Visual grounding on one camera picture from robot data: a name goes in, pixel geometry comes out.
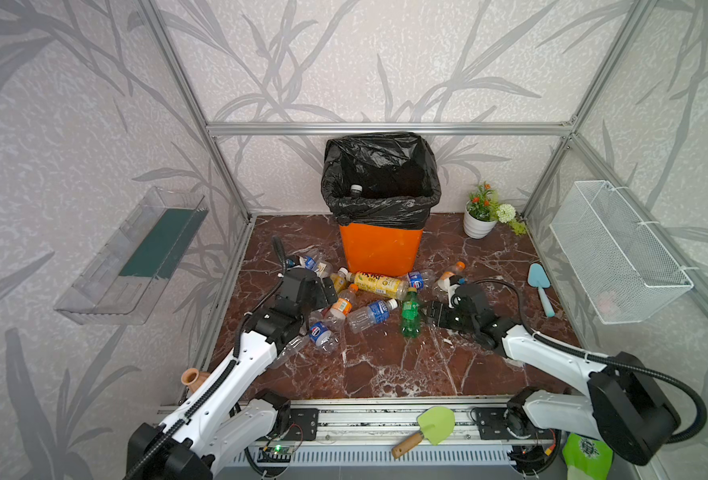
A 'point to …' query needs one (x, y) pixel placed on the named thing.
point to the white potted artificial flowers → (483, 211)
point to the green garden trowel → (436, 426)
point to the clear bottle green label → (355, 191)
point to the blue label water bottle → (375, 314)
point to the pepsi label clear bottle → (320, 334)
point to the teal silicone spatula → (538, 277)
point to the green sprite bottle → (410, 315)
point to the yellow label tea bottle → (396, 289)
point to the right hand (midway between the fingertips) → (428, 302)
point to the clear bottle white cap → (295, 347)
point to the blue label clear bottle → (321, 267)
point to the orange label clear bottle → (336, 316)
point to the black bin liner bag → (380, 179)
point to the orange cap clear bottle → (437, 291)
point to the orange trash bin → (381, 251)
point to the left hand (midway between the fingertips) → (324, 278)
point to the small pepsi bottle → (421, 279)
